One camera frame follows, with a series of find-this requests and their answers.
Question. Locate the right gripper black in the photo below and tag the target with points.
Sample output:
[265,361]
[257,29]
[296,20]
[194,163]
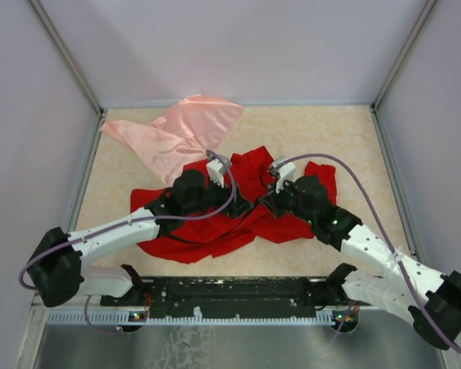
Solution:
[272,199]

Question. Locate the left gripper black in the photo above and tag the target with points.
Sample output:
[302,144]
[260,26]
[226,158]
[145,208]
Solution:
[239,206]

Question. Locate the red zip jacket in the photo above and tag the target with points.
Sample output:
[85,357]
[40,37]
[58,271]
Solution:
[220,234]

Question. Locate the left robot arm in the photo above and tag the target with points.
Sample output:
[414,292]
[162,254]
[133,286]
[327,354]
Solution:
[61,266]

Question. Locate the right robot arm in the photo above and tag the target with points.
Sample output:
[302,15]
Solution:
[424,297]

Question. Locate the pink satin cloth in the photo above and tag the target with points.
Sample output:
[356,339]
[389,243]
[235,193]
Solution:
[181,136]

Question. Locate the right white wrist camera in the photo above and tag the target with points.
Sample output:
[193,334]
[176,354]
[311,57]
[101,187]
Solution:
[281,170]

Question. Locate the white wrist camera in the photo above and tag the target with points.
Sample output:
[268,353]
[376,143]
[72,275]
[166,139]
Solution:
[216,170]
[281,170]

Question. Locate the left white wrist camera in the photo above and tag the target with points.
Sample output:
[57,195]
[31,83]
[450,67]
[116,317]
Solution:
[216,170]

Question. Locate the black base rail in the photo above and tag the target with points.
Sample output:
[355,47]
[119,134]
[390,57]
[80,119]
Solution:
[225,298]

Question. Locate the aluminium frame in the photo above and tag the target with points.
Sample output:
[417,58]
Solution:
[63,264]

